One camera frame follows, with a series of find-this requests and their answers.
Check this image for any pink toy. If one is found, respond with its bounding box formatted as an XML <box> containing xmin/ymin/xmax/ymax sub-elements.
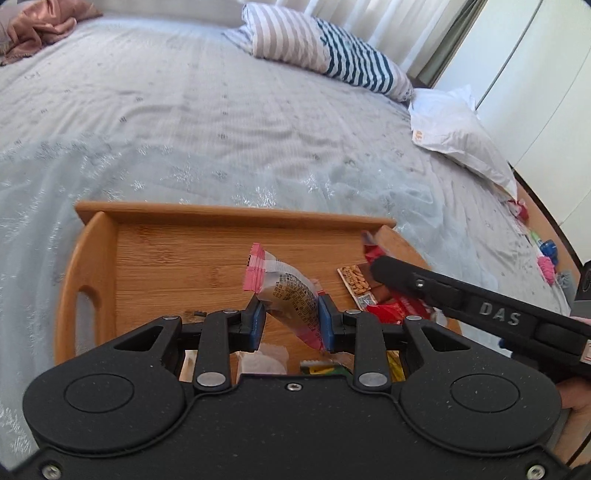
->
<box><xmin>537</xmin><ymin>255</ymin><xmax>556</xmax><ymax>285</ymax></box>

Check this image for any beige biscuit packet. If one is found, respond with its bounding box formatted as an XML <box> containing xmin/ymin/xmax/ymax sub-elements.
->
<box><xmin>179</xmin><ymin>350</ymin><xmax>197</xmax><ymax>383</ymax></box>

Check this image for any green wasabi peas packet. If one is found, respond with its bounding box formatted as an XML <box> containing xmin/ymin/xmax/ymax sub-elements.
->
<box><xmin>300</xmin><ymin>360</ymin><xmax>352</xmax><ymax>376</ymax></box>

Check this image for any white pillow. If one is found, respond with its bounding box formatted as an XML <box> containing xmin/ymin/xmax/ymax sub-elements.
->
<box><xmin>409</xmin><ymin>85</ymin><xmax>518</xmax><ymax>199</ymax></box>

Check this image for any person's right hand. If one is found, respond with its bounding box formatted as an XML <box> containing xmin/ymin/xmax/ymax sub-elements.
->
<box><xmin>554</xmin><ymin>378</ymin><xmax>591</xmax><ymax>467</ymax></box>

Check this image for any small red toy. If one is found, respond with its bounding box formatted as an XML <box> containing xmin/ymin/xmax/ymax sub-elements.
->
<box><xmin>507</xmin><ymin>199</ymin><xmax>529</xmax><ymax>224</ymax></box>

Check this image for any dark red chocolate bar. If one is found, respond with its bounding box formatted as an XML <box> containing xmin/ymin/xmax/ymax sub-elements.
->
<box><xmin>362</xmin><ymin>229</ymin><xmax>392</xmax><ymax>264</ymax></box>

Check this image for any yellow Amerie wafer packet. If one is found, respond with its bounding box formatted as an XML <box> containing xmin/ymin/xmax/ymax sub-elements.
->
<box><xmin>387</xmin><ymin>350</ymin><xmax>406</xmax><ymax>383</ymax></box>

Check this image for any pale blue snowflake bedspread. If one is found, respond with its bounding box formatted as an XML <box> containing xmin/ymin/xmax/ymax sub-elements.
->
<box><xmin>1</xmin><ymin>17</ymin><xmax>569</xmax><ymax>466</ymax></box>

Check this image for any pink-edged brown cake packet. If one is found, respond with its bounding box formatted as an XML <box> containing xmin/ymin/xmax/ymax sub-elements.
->
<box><xmin>242</xmin><ymin>243</ymin><xmax>325</xmax><ymax>350</ymax></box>

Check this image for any red nut snack packet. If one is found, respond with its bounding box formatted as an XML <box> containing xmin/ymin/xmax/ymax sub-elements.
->
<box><xmin>366</xmin><ymin>295</ymin><xmax>437</xmax><ymax>325</ymax></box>

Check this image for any green drape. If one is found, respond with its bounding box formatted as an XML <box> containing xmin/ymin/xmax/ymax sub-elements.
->
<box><xmin>415</xmin><ymin>0</ymin><xmax>486</xmax><ymax>87</ymax></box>

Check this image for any brown peanut bar packet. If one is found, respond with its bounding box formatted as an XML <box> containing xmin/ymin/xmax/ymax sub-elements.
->
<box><xmin>337</xmin><ymin>263</ymin><xmax>393</xmax><ymax>310</ymax></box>

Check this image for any white sheer curtain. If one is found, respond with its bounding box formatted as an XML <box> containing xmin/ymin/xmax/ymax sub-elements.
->
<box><xmin>271</xmin><ymin>0</ymin><xmax>482</xmax><ymax>80</ymax></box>

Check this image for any white red-print candy packet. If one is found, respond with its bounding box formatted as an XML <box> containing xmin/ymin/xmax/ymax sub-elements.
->
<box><xmin>238</xmin><ymin>344</ymin><xmax>288</xmax><ymax>376</ymax></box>

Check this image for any pink crumpled blanket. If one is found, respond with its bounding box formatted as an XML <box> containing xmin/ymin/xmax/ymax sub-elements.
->
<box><xmin>1</xmin><ymin>0</ymin><xmax>102</xmax><ymax>66</ymax></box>

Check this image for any wooden serving tray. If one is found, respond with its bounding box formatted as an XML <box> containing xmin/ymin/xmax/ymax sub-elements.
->
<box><xmin>54</xmin><ymin>200</ymin><xmax>463</xmax><ymax>384</ymax></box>

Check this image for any striped pillow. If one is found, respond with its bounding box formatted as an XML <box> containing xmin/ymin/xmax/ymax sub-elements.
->
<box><xmin>223</xmin><ymin>2</ymin><xmax>414</xmax><ymax>103</ymax></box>

